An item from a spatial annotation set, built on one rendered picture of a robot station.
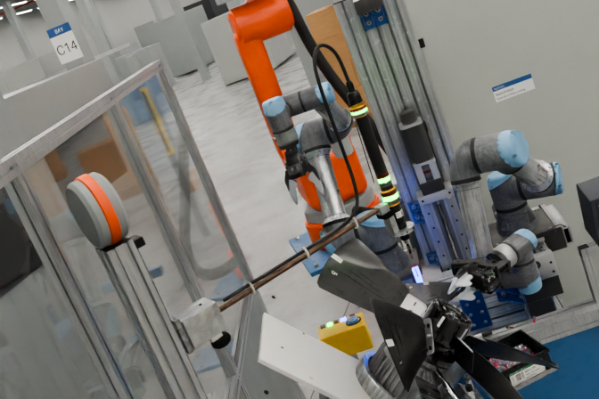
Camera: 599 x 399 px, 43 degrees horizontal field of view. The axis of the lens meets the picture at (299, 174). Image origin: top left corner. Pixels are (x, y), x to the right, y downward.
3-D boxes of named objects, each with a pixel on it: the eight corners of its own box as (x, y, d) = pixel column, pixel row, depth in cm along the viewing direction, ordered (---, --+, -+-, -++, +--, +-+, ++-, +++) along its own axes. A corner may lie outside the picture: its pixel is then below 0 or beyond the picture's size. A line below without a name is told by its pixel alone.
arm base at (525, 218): (494, 225, 289) (487, 202, 287) (533, 213, 287) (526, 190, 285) (502, 240, 275) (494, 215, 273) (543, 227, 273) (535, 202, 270)
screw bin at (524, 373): (494, 399, 228) (487, 380, 227) (468, 376, 244) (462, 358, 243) (555, 368, 232) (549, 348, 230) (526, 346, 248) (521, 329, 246)
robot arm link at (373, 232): (397, 246, 280) (385, 213, 276) (362, 256, 283) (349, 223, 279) (397, 233, 291) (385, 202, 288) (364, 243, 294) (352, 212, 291)
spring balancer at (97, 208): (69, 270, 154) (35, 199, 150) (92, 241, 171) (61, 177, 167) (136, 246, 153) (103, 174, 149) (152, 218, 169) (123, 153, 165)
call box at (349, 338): (329, 367, 250) (317, 339, 247) (328, 352, 260) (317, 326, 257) (374, 351, 249) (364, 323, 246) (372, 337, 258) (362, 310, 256)
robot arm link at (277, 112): (284, 93, 252) (280, 98, 244) (296, 123, 255) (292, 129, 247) (262, 100, 254) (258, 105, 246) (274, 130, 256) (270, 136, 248)
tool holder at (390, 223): (397, 241, 199) (384, 208, 197) (380, 239, 205) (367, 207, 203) (420, 225, 204) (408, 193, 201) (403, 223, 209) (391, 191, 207)
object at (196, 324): (192, 355, 168) (176, 322, 166) (178, 348, 174) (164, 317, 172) (229, 330, 173) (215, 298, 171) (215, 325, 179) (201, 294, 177)
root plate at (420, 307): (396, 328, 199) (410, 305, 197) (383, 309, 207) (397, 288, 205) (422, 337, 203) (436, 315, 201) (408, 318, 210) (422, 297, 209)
